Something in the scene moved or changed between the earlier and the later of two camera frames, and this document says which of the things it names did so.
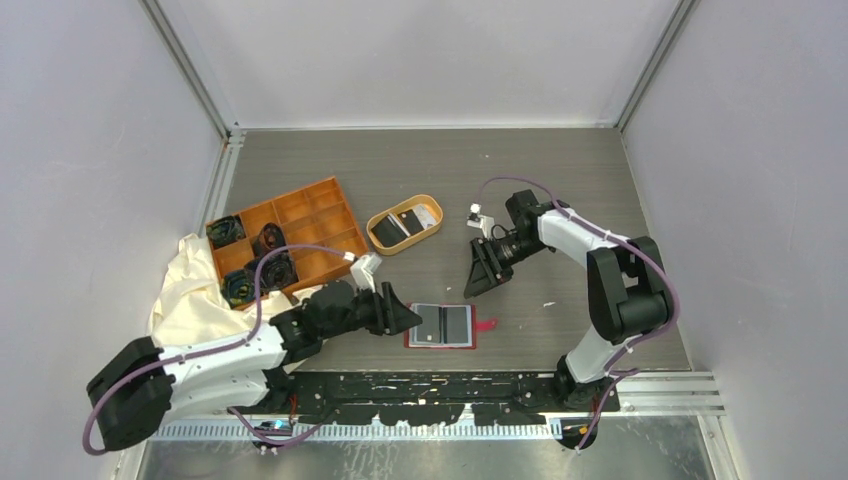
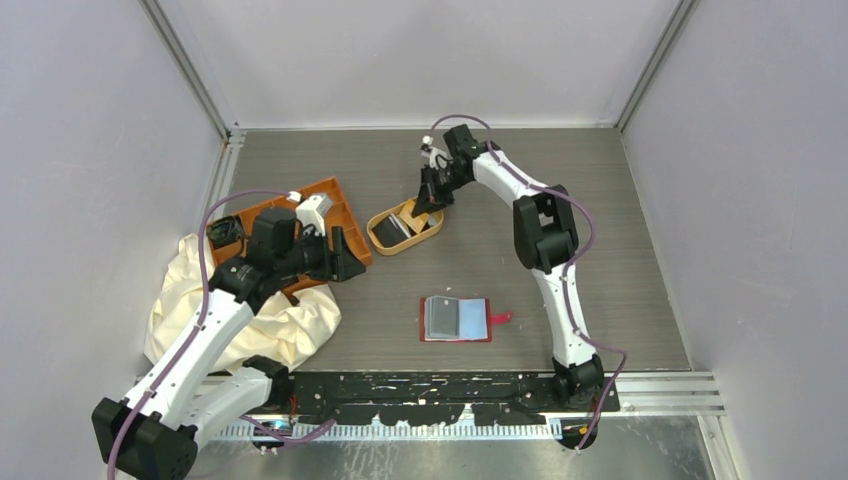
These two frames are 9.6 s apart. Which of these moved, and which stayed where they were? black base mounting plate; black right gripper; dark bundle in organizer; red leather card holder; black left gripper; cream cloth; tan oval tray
Moved: black left gripper; red leather card holder; black right gripper
Stayed: tan oval tray; cream cloth; dark bundle in organizer; black base mounting plate
